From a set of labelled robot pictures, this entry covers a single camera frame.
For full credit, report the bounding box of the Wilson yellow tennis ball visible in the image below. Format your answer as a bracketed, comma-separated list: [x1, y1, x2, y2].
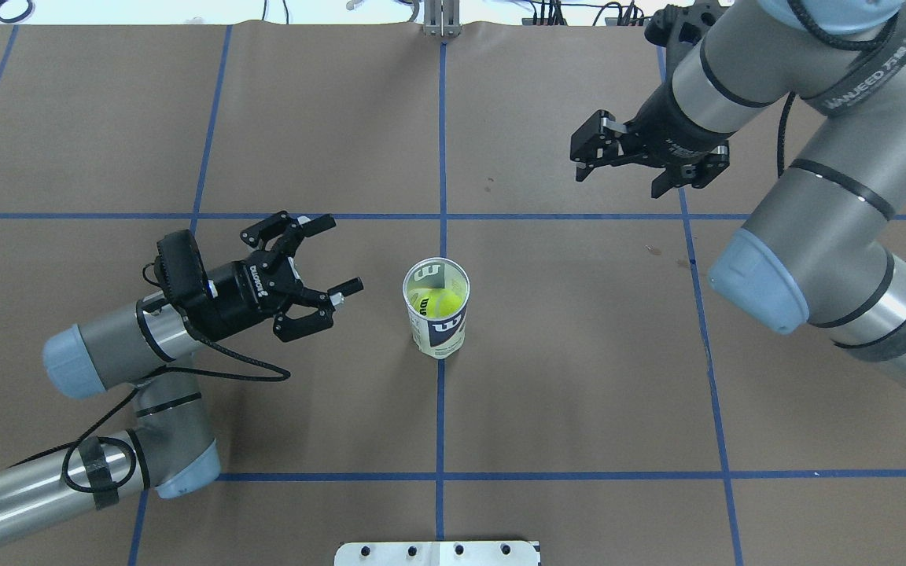
[407, 288, 466, 319]

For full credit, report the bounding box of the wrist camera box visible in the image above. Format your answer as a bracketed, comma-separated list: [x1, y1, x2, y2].
[154, 230, 211, 314]
[643, 1, 727, 50]

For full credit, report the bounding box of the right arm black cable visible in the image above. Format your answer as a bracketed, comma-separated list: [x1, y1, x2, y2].
[775, 0, 906, 180]

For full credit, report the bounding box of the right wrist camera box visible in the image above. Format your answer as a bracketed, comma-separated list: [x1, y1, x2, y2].
[643, 1, 727, 50]

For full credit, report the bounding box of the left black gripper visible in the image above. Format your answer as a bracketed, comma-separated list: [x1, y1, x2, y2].
[179, 211, 364, 343]

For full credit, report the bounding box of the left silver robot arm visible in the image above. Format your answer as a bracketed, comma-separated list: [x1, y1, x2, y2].
[0, 211, 363, 547]

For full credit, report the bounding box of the aluminium frame pillar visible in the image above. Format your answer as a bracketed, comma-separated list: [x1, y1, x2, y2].
[416, 0, 462, 39]

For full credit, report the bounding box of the white tennis ball can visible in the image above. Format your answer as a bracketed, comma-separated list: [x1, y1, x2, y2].
[403, 257, 471, 359]

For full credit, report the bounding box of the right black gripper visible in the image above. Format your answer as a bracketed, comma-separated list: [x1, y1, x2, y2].
[569, 79, 730, 198]

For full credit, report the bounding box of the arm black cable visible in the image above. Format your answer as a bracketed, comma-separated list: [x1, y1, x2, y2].
[775, 0, 906, 180]
[9, 263, 293, 496]

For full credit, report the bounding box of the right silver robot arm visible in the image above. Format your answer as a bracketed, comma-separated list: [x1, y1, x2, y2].
[569, 1, 906, 389]

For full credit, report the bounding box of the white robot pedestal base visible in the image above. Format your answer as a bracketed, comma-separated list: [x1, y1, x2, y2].
[333, 540, 543, 565]

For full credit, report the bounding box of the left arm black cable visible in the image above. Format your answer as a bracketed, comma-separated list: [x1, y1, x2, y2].
[9, 263, 293, 496]

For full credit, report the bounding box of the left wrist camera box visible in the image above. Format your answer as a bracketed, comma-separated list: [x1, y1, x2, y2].
[154, 230, 211, 314]

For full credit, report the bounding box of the blue tape roll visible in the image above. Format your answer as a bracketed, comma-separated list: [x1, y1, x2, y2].
[0, 0, 36, 24]

